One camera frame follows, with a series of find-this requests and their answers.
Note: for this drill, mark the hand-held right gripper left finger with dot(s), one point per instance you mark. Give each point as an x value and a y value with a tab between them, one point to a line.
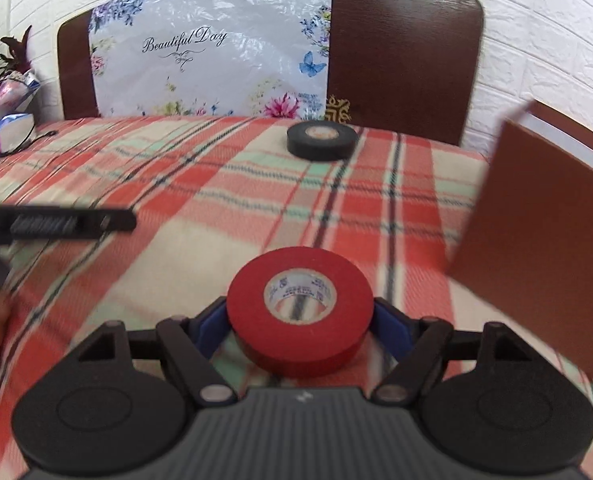
209	330

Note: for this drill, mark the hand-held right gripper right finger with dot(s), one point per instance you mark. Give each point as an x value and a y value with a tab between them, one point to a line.
392	330

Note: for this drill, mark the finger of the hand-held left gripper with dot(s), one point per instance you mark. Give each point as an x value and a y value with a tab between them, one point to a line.
109	221

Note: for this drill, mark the red tape roll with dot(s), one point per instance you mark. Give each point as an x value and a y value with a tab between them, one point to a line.
246	320

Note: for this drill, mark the blue tissue pack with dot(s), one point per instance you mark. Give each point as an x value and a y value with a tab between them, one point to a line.
11	127

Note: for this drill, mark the pink plastic packet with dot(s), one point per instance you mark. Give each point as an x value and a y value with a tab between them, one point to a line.
9	95

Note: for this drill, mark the floral plastic sheet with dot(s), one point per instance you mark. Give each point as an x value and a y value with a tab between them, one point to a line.
201	80

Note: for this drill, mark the dark red plant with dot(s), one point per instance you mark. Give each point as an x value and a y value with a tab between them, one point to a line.
16	52

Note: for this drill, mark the black tape roll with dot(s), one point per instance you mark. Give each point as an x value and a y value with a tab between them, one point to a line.
301	147

